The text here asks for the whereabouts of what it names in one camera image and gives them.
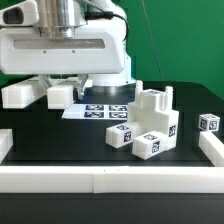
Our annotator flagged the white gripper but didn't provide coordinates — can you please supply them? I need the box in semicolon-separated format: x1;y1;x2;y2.
0;25;125;99

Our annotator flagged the white left fence rail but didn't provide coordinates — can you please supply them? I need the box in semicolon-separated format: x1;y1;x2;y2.
0;129;13;164

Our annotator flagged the white front fence rail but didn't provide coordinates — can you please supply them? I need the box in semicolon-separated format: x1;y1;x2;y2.
0;166;224;193

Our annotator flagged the white chair back part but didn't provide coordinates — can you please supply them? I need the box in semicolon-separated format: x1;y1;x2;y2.
1;75;94;110

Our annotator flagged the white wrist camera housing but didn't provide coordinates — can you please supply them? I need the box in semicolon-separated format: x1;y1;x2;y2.
0;0;40;27

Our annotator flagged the paper sheet with tags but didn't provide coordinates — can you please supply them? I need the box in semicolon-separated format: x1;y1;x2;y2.
62;104;127;120

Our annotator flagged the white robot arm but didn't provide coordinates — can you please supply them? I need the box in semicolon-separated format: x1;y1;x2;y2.
0;0;133;93

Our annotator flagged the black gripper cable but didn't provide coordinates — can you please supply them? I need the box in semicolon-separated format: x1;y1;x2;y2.
84;9;129;43

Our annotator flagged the white chair seat plate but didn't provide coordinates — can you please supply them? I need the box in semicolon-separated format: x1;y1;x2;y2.
127;81;179;149

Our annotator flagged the white tagged cube far right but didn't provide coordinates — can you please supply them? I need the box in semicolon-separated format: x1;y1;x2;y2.
198;114;220;131

